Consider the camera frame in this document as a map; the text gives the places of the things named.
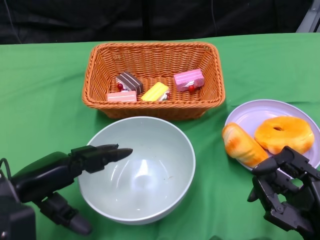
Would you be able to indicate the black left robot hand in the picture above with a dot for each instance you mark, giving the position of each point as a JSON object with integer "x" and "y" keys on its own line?
{"x": 45, "y": 170}

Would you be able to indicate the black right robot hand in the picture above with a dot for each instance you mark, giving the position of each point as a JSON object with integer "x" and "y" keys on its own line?
{"x": 300, "y": 200}

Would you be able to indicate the long golden bread loaf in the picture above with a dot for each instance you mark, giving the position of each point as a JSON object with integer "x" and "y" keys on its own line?
{"x": 242, "y": 145}

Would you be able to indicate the grey-green round bowl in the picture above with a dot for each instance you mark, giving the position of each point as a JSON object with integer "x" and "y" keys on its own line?
{"x": 150, "y": 175}

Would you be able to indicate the salmon cake with round hole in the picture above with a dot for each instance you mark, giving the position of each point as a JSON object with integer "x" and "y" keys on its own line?
{"x": 122, "y": 97}

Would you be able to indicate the brown chocolate cake slice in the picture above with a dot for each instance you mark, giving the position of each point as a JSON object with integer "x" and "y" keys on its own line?
{"x": 130, "y": 81}

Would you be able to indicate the yellow cake slice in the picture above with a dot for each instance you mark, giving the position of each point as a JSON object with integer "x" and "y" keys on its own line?
{"x": 153, "y": 92}

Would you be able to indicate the pink striped cake slice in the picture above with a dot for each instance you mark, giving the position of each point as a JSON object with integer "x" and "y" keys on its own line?
{"x": 188, "y": 78}

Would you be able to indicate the lavender round plate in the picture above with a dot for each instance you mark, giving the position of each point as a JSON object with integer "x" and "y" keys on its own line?
{"x": 250, "y": 112}

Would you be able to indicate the orange wicker basket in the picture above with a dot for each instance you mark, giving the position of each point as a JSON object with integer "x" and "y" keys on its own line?
{"x": 152, "y": 57}

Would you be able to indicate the black backdrop curtain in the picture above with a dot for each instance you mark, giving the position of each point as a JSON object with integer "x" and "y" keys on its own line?
{"x": 125, "y": 20}

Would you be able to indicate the grey metal frame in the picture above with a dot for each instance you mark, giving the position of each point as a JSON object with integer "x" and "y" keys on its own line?
{"x": 308, "y": 17}

